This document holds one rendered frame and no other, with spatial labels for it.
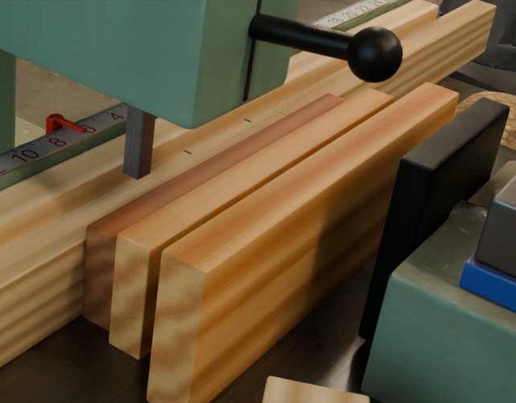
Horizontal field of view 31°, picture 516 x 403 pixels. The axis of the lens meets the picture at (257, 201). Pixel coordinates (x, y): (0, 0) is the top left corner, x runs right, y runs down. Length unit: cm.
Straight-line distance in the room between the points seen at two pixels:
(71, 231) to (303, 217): 10
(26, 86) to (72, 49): 243
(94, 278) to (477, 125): 17
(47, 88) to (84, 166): 238
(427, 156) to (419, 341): 7
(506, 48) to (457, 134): 62
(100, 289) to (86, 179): 5
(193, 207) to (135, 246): 4
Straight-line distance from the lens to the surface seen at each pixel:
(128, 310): 39
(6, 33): 40
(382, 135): 45
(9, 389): 38
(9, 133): 63
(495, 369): 37
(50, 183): 41
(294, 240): 38
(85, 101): 273
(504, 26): 102
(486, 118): 43
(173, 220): 38
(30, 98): 273
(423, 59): 67
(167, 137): 46
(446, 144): 39
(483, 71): 101
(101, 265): 39
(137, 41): 35
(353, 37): 34
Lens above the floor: 116
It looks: 30 degrees down
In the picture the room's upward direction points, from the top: 9 degrees clockwise
